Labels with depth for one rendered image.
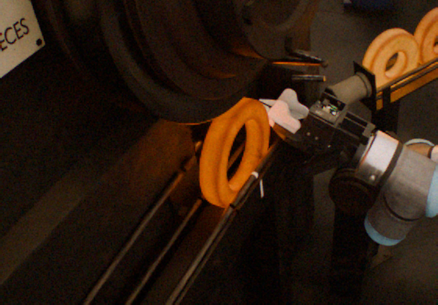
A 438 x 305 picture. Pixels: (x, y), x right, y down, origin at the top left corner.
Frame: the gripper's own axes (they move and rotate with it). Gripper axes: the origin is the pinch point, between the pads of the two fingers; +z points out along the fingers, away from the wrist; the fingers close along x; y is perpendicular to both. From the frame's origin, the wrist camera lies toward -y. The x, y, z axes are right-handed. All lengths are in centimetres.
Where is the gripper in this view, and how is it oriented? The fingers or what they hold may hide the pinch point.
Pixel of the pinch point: (263, 107)
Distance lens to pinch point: 91.3
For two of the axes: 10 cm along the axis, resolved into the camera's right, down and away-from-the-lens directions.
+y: 1.4, -6.6, -7.4
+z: -8.5, -4.6, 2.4
